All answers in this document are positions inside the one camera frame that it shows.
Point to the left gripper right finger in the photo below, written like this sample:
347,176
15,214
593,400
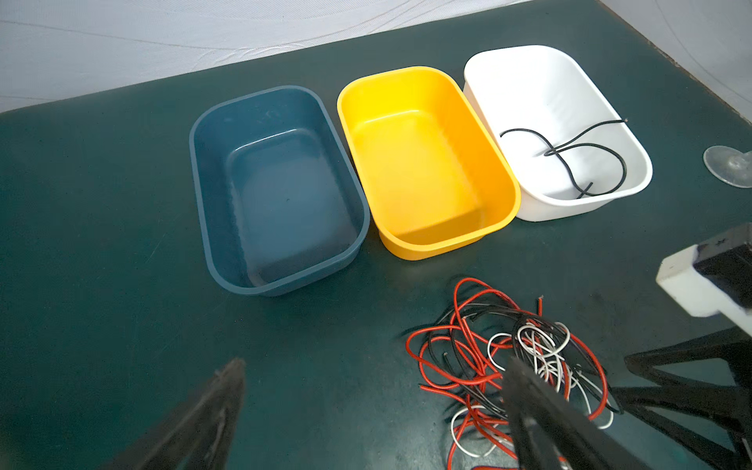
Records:
547,431

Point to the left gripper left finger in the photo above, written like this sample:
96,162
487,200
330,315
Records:
198,433

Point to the yellow plastic bin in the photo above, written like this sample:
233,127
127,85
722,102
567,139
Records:
434,179

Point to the white plastic bin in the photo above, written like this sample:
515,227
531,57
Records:
568,148

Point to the blue plastic bin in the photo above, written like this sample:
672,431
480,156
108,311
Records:
279,203

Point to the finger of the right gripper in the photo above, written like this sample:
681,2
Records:
728,407
732,345

